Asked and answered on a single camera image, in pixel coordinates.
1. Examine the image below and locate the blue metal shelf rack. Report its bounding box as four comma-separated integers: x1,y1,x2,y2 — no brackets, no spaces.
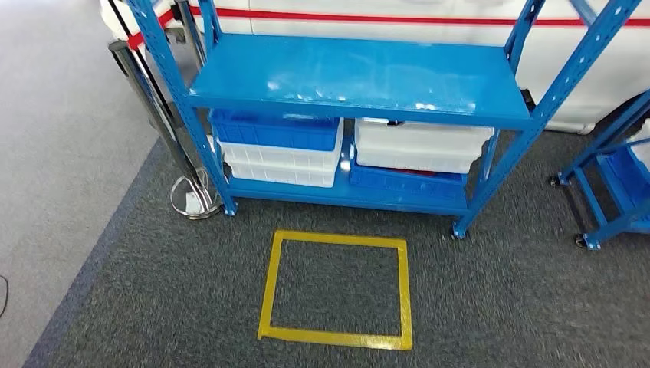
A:
124,0,642,241
548,88,650,251

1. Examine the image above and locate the white plastic bin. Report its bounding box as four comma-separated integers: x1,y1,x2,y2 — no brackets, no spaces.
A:
354,117,495,159
223,152,340,189
627,119,650,171
213,121,345,173
355,144,484,176

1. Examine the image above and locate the blue plastic bin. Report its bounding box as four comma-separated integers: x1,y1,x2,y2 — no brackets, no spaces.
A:
604,147,650,209
348,147,468,196
209,109,342,153

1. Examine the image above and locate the long red barrier belt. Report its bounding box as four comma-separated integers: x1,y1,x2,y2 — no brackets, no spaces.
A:
189,5,650,28

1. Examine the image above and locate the short red barrier belt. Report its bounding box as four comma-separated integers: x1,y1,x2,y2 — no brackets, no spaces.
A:
126,8,176,51

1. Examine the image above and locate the white car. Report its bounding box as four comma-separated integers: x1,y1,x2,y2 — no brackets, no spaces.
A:
99,0,650,136

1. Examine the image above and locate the chrome stanchion post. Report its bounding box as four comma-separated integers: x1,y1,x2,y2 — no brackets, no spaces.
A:
107,40,223,221
172,0,207,70

